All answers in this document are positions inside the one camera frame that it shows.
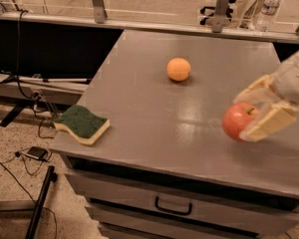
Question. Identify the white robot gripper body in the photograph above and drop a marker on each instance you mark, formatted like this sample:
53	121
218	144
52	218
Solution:
293	82

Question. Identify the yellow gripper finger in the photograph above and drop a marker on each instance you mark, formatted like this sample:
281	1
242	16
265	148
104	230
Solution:
260	91
270	119

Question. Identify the red apple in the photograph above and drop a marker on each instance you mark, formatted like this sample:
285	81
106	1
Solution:
237	117

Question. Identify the green and yellow sponge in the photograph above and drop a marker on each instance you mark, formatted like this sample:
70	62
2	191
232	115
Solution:
84	126

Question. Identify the clear plastic water bottle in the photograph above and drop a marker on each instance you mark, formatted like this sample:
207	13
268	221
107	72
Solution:
267	14

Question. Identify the orange fruit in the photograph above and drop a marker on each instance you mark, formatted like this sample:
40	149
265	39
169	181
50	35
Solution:
178	69

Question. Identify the seated person in beige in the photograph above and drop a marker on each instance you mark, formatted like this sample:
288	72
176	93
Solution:
245	12

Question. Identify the black office chair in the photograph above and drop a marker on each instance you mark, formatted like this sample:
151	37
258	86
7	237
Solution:
208	12

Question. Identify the grey drawer cabinet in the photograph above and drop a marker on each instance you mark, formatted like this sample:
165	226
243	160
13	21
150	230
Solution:
165	139

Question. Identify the grey low shelf bench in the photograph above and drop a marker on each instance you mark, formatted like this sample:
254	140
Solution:
57	91

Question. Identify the black metal floor stand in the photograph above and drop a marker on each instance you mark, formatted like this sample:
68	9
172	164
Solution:
50	177

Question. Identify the small black device on floor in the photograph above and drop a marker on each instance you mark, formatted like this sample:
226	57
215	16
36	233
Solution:
37	153

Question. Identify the grey metal post right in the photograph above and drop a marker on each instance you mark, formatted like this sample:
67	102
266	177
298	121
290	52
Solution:
220	18

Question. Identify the grey metal post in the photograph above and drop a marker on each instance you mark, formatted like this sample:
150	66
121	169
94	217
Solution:
220	18
100	13

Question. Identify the black drawer handle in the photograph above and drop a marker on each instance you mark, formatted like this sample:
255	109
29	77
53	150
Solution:
172	207

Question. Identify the grey metal post left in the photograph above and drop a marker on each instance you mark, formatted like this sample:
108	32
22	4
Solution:
100	13

